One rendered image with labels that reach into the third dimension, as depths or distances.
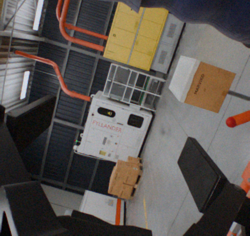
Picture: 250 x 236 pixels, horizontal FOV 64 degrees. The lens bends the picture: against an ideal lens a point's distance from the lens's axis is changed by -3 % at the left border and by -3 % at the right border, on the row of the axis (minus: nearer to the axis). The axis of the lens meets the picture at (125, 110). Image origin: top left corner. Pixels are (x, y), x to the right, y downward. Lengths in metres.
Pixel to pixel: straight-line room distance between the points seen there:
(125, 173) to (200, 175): 7.09
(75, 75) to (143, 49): 4.82
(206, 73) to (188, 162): 1.82
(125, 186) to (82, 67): 6.50
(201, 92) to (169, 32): 5.99
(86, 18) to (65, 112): 5.08
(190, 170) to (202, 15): 0.28
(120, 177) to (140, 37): 4.93
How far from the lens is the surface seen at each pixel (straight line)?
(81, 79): 11.23
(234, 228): 0.58
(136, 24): 7.72
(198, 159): 0.18
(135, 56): 7.66
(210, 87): 2.03
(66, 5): 8.42
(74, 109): 11.65
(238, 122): 0.47
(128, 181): 7.38
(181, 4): 0.38
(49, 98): 0.19
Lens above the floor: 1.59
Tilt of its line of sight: 3 degrees down
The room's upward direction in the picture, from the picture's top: 73 degrees counter-clockwise
